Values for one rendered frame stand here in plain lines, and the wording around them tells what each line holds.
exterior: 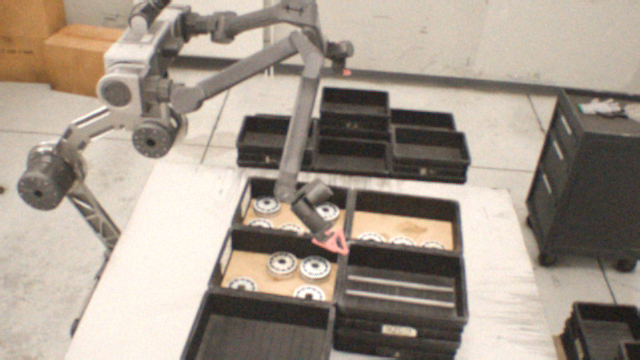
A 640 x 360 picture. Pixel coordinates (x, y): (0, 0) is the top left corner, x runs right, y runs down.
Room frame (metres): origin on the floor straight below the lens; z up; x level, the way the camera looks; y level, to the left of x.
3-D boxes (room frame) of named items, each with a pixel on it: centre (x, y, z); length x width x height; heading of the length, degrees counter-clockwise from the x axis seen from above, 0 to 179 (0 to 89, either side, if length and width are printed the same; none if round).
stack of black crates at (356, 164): (2.77, -0.20, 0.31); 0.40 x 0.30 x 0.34; 88
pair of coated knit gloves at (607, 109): (2.74, -1.44, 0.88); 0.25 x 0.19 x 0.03; 88
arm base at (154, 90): (1.59, 0.47, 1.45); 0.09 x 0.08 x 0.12; 178
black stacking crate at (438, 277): (1.40, -0.31, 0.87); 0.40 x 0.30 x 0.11; 84
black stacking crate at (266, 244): (1.44, 0.09, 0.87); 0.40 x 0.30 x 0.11; 84
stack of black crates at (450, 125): (3.15, -0.62, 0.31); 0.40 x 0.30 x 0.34; 88
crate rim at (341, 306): (1.40, -0.31, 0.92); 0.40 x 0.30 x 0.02; 84
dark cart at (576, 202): (2.66, -1.55, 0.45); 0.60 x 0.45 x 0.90; 88
